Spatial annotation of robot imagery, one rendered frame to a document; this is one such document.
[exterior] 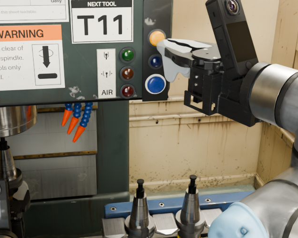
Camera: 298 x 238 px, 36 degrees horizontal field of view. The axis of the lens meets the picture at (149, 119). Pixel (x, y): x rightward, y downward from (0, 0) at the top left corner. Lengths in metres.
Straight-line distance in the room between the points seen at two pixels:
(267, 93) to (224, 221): 0.18
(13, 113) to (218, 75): 0.46
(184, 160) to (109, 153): 0.58
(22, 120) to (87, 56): 0.26
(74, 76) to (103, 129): 0.81
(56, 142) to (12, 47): 0.81
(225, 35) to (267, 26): 1.37
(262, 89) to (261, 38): 1.41
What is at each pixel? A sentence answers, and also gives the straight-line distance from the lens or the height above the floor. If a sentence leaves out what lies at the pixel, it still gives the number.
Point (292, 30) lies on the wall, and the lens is 1.87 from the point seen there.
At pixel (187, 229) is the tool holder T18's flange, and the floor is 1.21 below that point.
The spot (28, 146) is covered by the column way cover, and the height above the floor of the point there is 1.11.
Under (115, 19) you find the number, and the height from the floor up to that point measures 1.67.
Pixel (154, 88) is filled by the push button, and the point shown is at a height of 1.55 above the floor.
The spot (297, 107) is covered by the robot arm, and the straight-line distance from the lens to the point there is 0.56.
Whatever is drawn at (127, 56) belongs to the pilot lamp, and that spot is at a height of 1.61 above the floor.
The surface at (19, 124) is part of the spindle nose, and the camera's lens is 0.96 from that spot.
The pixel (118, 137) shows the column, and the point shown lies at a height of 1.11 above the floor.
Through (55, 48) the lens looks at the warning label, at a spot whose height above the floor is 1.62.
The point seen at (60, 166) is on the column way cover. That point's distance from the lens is 1.59.
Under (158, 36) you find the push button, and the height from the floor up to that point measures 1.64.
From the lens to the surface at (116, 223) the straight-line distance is 1.01.
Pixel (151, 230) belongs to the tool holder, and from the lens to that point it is 0.99.
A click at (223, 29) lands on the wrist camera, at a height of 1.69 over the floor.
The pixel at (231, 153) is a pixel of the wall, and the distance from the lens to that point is 2.17.
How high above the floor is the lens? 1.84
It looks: 25 degrees down
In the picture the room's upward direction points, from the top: 1 degrees clockwise
